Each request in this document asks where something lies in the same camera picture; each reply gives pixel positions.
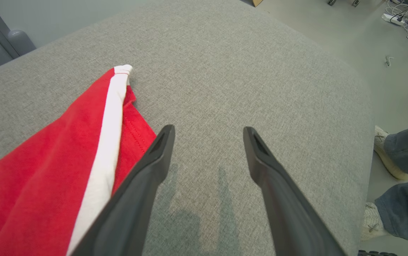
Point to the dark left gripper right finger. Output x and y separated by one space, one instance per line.
289 213

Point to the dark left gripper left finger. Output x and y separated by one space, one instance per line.
129 209

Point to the red shorts with white stripes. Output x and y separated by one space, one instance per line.
29 177

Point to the beige knit shoe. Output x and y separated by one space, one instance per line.
372 222
388 160

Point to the black ribbed floor object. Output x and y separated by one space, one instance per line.
376 253

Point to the brown cardboard box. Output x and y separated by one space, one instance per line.
257 2

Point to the grey caster wheel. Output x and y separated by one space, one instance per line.
332 2
355 3

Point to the white power strip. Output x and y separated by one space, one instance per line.
392 19

